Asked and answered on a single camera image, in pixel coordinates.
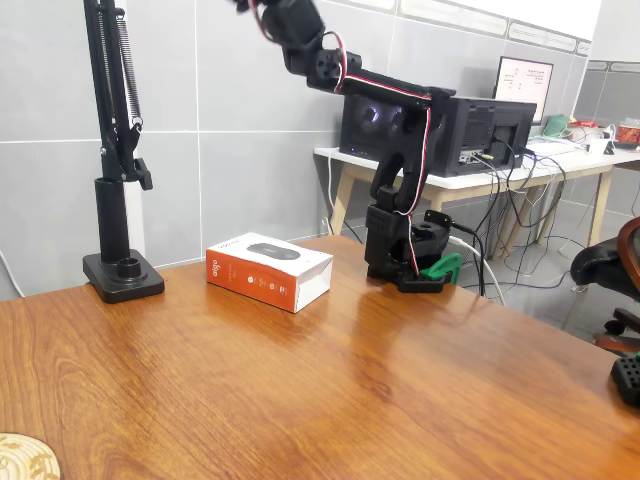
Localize black perforated plastic block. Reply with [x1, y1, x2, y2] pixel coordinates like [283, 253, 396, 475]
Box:
[609, 352, 640, 407]

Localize black office chair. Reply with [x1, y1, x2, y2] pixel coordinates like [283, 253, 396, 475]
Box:
[569, 214, 640, 357]

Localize white usb cable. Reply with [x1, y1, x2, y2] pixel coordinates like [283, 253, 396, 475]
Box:
[448, 236, 509, 308]

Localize round wooden coaster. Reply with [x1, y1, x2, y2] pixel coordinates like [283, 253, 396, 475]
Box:
[0, 432, 61, 480]

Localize computer monitor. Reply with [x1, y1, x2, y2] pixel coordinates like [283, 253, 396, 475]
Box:
[492, 54, 555, 125]

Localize black computer case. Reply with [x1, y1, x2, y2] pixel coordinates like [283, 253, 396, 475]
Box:
[338, 84, 538, 177]

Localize stack of papers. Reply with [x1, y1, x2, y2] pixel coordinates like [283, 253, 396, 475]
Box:
[525, 135, 577, 154]

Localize black spring boom stand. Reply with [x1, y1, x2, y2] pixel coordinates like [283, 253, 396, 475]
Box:
[79, 0, 166, 305]

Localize orange white mouse box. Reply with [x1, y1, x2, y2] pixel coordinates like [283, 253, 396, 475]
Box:
[205, 231, 335, 315]

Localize red tin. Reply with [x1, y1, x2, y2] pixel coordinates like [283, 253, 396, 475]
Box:
[615, 116, 640, 147]

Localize red white servo wire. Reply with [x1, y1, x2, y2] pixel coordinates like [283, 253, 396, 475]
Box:
[249, 0, 436, 276]

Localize white side table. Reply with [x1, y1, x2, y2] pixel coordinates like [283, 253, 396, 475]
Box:
[312, 142, 640, 247]

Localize black power cable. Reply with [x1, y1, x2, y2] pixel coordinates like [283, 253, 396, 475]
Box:
[451, 221, 487, 297]

